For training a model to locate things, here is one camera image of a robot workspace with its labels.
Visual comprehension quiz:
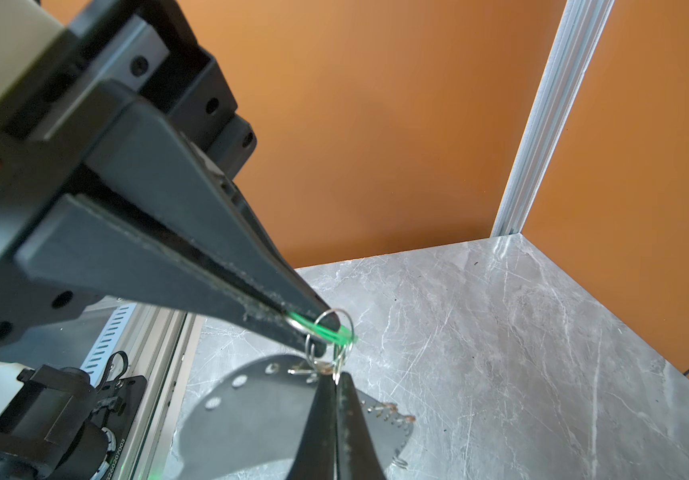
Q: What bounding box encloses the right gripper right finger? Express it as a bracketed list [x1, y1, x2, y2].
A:
[336, 372, 386, 480]

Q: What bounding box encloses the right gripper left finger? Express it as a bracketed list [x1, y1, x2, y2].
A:
[286, 376, 336, 480]

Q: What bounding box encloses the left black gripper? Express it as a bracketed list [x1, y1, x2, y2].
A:
[0, 1, 342, 350]

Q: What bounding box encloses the green key tag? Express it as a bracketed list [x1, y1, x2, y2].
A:
[286, 309, 358, 346]

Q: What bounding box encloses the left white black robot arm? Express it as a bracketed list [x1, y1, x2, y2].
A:
[0, 1, 340, 479]

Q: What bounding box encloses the aluminium front rail frame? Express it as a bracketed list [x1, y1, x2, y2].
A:
[82, 297, 204, 479]

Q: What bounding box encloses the left aluminium corner post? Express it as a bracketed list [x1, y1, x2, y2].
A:
[491, 0, 615, 237]

